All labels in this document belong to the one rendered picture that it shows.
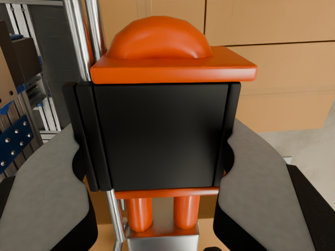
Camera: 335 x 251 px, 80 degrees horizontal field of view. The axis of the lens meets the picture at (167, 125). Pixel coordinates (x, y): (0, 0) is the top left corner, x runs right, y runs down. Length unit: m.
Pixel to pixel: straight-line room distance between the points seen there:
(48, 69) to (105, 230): 0.98
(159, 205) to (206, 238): 0.30
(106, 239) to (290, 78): 0.86
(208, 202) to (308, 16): 0.74
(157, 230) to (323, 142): 2.06
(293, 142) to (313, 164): 0.38
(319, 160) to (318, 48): 1.47
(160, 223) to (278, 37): 0.81
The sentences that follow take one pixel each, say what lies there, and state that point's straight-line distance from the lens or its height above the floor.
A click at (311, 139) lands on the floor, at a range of 2.10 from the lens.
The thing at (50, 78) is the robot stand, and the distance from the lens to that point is 1.29.
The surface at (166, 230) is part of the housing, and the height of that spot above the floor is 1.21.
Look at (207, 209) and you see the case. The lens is 0.45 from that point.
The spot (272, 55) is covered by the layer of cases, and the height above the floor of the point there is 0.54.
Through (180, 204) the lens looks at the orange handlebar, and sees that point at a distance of 0.17.
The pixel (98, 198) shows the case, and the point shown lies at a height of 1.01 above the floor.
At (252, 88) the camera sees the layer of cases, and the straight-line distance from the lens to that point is 0.92.
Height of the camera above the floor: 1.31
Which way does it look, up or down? 59 degrees down
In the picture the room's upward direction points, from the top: 173 degrees clockwise
